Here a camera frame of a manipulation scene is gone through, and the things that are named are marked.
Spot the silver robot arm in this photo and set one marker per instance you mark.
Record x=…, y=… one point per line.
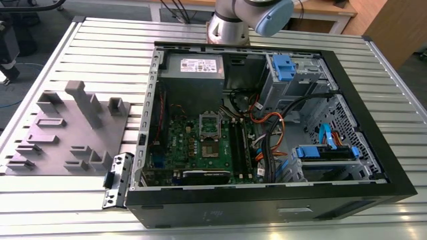
x=227, y=30

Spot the CPU socket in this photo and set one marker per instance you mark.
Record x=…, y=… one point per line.
x=210, y=149

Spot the black office chair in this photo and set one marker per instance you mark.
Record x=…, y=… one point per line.
x=30, y=37

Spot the grey parts rack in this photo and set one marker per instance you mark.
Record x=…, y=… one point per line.
x=80, y=135

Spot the grey power supply unit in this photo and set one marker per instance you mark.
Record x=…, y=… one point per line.
x=194, y=74

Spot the green motherboard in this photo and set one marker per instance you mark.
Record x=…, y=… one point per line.
x=187, y=160

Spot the black graphics card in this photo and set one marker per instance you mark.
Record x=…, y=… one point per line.
x=203, y=176

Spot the black RAM slot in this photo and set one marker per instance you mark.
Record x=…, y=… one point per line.
x=245, y=150
x=236, y=147

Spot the silver drive cage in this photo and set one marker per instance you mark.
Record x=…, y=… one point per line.
x=301, y=85

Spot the black PC case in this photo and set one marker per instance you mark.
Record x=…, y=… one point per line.
x=234, y=207

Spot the white-framed wooden desk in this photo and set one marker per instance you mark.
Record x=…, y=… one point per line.
x=330, y=8

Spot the hard disk in blue carrier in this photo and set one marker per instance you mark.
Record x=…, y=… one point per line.
x=309, y=151

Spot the silver disk bay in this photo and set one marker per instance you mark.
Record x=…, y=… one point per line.
x=334, y=165

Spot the brown wooden cabinet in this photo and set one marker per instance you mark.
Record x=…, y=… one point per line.
x=401, y=30

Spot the black chair leg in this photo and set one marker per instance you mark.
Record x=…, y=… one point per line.
x=422, y=53

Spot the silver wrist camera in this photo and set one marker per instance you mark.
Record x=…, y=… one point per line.
x=3, y=26

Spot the silver card retention bracket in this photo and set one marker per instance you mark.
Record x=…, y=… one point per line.
x=120, y=175

